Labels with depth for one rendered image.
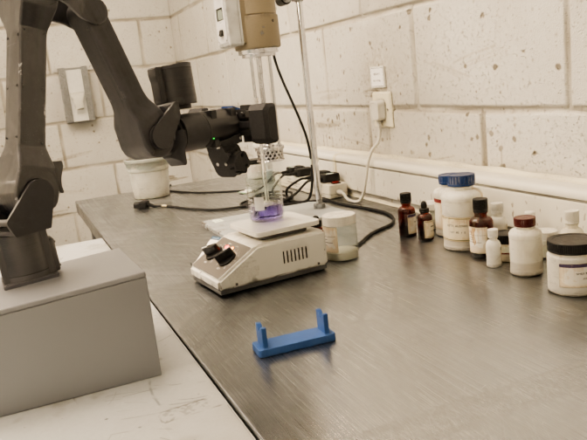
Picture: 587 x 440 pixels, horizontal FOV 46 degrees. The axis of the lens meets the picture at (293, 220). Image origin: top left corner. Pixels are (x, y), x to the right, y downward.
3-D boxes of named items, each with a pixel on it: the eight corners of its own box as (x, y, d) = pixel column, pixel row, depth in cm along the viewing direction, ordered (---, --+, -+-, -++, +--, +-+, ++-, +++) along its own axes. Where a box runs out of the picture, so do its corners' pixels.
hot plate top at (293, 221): (257, 238, 109) (257, 233, 109) (227, 228, 119) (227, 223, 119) (321, 223, 114) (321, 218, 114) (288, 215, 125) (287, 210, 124)
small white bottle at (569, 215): (589, 264, 103) (588, 209, 101) (577, 271, 101) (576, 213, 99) (567, 262, 106) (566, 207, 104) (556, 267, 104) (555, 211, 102)
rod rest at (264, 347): (259, 359, 82) (256, 331, 81) (252, 349, 85) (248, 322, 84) (336, 340, 85) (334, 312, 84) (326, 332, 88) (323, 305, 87)
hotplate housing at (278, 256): (220, 299, 107) (213, 249, 105) (191, 280, 118) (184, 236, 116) (341, 266, 116) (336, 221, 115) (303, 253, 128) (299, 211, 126)
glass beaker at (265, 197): (292, 222, 116) (286, 172, 114) (257, 229, 114) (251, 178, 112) (277, 216, 122) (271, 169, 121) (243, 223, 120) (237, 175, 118)
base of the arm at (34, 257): (3, 291, 81) (-10, 242, 80) (2, 281, 87) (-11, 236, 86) (64, 275, 84) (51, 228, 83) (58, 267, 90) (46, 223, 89)
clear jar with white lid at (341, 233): (348, 251, 126) (344, 209, 124) (365, 257, 121) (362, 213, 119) (320, 257, 123) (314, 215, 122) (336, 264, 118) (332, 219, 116)
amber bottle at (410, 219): (397, 237, 132) (394, 195, 130) (402, 233, 135) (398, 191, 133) (415, 237, 130) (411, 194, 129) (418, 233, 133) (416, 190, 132)
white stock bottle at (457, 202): (451, 240, 126) (446, 170, 123) (490, 242, 122) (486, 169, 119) (438, 250, 120) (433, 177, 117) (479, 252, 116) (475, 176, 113)
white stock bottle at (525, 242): (535, 278, 100) (533, 221, 98) (504, 275, 103) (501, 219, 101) (549, 270, 103) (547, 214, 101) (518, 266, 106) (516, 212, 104)
